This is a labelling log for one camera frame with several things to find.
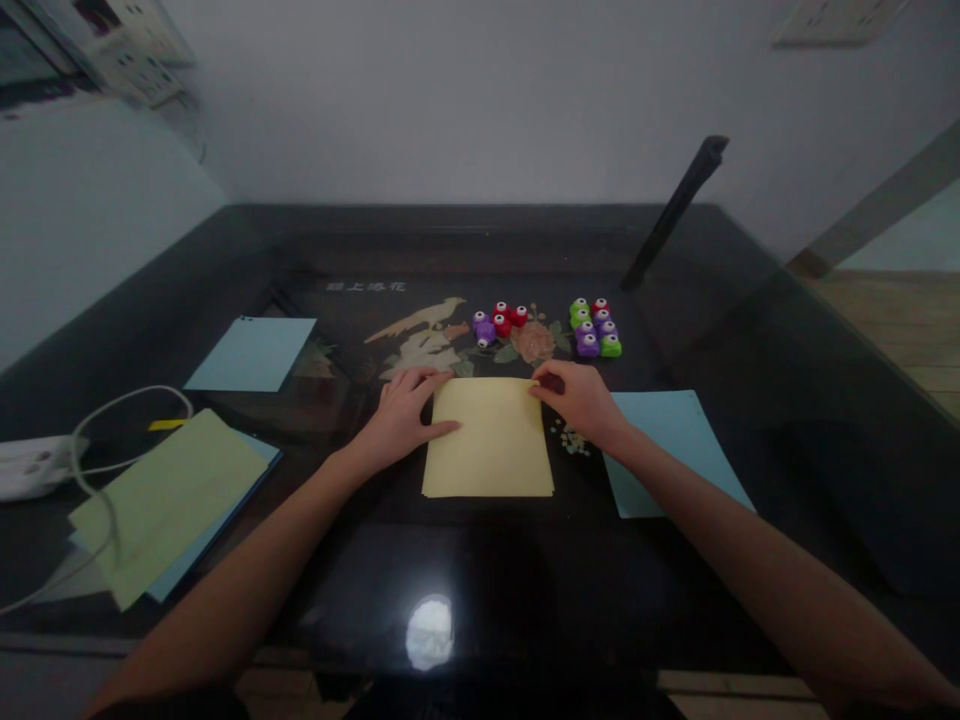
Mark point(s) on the person's right hand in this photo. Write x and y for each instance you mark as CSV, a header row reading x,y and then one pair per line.
x,y
585,405

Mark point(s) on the person's left hand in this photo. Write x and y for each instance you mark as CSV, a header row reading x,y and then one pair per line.
x,y
401,420

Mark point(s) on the yellow paper sheet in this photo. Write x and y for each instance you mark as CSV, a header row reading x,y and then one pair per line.
x,y
491,457

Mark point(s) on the pile of punched paper bits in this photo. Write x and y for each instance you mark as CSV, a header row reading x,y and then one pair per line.
x,y
571,439

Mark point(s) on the cluster of mixed craft punches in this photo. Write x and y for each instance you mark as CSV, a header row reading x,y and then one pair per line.
x,y
596,330

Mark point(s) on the bird and flower inlay picture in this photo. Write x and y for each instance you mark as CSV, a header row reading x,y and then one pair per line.
x,y
427,330

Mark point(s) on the large light blue paper sheet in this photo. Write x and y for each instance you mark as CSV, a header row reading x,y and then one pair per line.
x,y
675,435

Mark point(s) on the red paper punch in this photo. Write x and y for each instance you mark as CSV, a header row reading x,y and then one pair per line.
x,y
503,325
519,315
501,308

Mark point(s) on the purple paper punch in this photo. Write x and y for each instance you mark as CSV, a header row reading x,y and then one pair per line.
x,y
486,335
480,320

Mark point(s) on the small light blue paper sheet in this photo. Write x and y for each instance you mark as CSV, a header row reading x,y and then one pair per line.
x,y
251,354

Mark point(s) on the blue paper sheet under green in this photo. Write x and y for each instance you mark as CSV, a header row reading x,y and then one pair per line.
x,y
225,525

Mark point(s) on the black slanted stand pole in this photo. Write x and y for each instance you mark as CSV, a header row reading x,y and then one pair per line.
x,y
675,214

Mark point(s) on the light green paper sheet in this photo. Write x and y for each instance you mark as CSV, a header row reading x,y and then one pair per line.
x,y
176,506

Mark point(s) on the white power strip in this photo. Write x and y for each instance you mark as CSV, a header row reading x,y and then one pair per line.
x,y
34,469

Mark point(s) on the grey door frame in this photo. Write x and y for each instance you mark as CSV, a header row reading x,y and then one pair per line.
x,y
874,202

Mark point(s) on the white wall socket plate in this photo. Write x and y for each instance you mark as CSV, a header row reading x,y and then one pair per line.
x,y
836,22

